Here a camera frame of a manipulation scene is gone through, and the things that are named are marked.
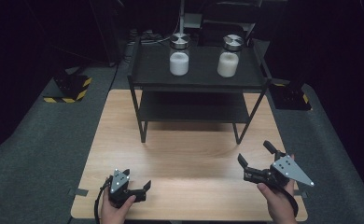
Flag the white box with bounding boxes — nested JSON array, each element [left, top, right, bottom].
[[184, 12, 203, 30]]

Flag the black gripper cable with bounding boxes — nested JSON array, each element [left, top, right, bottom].
[[278, 183, 300, 218], [93, 176, 113, 224]]

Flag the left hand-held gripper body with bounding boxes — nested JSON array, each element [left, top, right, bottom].
[[107, 168, 147, 209]]

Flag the glass jar with metal lid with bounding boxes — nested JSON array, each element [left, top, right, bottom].
[[168, 32, 191, 77], [216, 34, 245, 78]]

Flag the person's left hand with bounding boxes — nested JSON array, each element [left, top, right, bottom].
[[100, 188, 138, 224]]

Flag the person's right hand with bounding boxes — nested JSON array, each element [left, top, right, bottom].
[[256, 153, 297, 224]]

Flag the black two-tier shelf rack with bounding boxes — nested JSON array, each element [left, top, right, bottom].
[[126, 36, 273, 146]]

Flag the black chair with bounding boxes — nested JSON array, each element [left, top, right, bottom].
[[198, 21, 248, 48]]

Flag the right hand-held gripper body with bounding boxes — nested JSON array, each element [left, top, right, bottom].
[[243, 150, 315, 191]]

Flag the black floor cable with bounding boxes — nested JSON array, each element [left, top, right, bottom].
[[106, 43, 132, 92]]

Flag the white floor cable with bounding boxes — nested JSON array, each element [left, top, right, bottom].
[[139, 15, 182, 45]]

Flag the white metal post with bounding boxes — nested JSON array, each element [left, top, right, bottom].
[[176, 0, 186, 35]]

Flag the black stand base striped edge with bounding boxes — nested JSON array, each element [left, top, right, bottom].
[[42, 69, 93, 105], [268, 80, 314, 112]]

